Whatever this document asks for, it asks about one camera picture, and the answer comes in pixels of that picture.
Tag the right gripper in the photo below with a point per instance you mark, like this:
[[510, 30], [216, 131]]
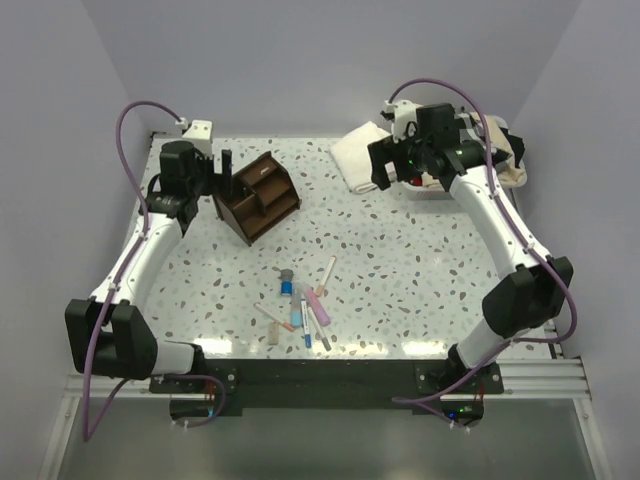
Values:
[[387, 151]]

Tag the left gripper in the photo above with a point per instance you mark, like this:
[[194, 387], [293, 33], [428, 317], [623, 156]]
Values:
[[219, 184]]

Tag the brown wooden desk organizer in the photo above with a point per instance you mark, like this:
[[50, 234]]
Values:
[[263, 195]]

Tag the blue grey correction bottle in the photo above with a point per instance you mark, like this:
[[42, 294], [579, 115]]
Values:
[[286, 282]]

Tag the white pen orange cap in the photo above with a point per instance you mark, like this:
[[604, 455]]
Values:
[[322, 284]]

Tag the pink highlighter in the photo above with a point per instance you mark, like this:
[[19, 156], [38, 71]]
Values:
[[316, 306]]

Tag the white pen orange tip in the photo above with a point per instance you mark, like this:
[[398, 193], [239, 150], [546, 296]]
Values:
[[287, 326]]

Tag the grey white pen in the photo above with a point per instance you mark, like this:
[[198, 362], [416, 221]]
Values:
[[319, 329]]

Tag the blue white marker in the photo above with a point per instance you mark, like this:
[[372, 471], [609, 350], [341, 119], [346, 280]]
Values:
[[305, 323]]

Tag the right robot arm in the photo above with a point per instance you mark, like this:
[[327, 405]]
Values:
[[457, 151]]

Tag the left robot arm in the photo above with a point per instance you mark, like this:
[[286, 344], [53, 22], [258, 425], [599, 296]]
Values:
[[107, 331]]

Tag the white folded towel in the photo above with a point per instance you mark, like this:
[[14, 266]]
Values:
[[351, 156]]

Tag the white laundry basket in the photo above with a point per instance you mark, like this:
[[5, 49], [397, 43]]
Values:
[[431, 190]]

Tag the beige cloth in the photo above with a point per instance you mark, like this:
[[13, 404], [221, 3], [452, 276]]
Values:
[[506, 149]]

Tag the beige eraser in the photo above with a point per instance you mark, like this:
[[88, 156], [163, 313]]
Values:
[[273, 334]]

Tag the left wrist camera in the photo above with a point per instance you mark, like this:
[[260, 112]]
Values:
[[200, 134]]

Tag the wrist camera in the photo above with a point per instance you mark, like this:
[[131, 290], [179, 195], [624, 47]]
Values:
[[402, 115], [200, 134]]

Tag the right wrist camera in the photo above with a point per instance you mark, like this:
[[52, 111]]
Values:
[[402, 115]]

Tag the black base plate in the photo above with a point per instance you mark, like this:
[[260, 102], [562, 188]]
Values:
[[299, 384]]

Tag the aluminium rail frame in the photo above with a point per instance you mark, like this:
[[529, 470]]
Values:
[[540, 427]]

